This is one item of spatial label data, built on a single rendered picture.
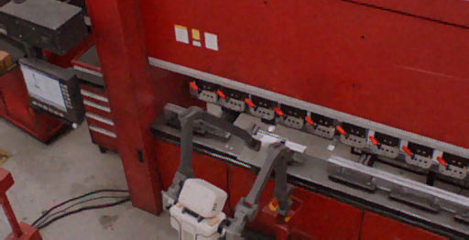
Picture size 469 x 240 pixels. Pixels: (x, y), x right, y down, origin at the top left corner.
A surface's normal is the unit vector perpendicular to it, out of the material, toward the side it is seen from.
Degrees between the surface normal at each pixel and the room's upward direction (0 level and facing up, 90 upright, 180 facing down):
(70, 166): 0
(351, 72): 90
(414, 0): 90
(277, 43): 90
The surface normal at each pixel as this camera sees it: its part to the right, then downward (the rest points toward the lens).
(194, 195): -0.51, -0.09
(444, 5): -0.50, 0.61
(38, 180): -0.08, -0.75
